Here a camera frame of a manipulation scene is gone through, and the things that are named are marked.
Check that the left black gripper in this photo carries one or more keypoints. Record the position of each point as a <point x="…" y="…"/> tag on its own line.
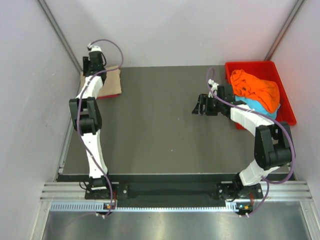
<point x="86" y="63"/>

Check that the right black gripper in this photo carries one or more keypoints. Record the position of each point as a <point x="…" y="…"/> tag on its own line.
<point x="204" y="100"/>

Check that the beige t shirt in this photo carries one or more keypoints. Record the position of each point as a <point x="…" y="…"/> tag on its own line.
<point x="111" y="81"/>

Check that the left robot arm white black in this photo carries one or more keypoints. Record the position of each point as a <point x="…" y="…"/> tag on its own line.
<point x="87" y="122"/>

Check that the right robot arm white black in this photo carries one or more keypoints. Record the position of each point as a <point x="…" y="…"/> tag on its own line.
<point x="273" y="144"/>

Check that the folded pink t shirt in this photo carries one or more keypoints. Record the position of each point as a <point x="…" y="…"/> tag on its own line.
<point x="108" y="96"/>

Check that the blue t shirt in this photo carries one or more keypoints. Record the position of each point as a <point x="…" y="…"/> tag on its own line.
<point x="258" y="107"/>

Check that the orange t shirt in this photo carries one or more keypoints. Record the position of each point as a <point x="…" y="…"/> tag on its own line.
<point x="251" y="87"/>

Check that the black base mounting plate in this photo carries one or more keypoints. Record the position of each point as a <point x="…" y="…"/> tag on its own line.
<point x="214" y="191"/>

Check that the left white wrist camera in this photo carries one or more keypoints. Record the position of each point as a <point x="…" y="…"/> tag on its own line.
<point x="93" y="48"/>

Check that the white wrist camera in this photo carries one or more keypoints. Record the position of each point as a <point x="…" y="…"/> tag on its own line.
<point x="93" y="48"/>
<point x="213" y="88"/>

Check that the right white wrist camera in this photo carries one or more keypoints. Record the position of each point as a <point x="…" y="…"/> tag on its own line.
<point x="213" y="88"/>

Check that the left aluminium frame post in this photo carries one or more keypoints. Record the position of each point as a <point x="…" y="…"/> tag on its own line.
<point x="44" y="7"/>

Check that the aluminium frame post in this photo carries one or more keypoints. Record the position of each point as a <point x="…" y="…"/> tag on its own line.
<point x="44" y="7"/>
<point x="298" y="5"/>

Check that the aluminium rail profile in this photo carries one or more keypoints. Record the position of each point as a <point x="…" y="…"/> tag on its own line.
<point x="290" y="191"/>

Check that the right aluminium frame post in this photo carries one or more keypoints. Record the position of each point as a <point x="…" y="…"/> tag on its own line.
<point x="298" y="5"/>

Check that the grey slotted cable duct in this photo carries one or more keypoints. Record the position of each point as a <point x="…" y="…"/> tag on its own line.
<point x="83" y="206"/>

